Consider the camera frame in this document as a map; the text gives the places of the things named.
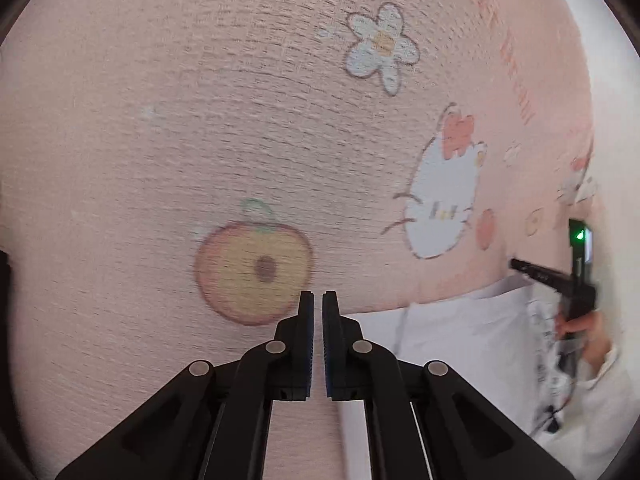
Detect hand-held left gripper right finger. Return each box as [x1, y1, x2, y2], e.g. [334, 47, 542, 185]
[321, 290, 577, 480]

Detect white garment with small prints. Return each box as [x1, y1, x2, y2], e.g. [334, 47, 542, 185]
[525, 297, 581, 436]

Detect person's right hand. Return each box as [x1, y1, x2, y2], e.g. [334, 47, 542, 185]
[555, 310, 613, 367]

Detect pink and cream printed blanket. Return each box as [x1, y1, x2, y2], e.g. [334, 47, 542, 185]
[0, 0, 601, 480]

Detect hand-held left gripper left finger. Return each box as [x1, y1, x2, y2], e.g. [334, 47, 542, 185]
[54, 290, 316, 480]

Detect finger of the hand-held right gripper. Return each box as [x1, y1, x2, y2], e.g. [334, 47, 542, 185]
[509, 258, 572, 291]

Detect person's right forearm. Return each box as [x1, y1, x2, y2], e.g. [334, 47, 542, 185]
[550, 347, 638, 478]

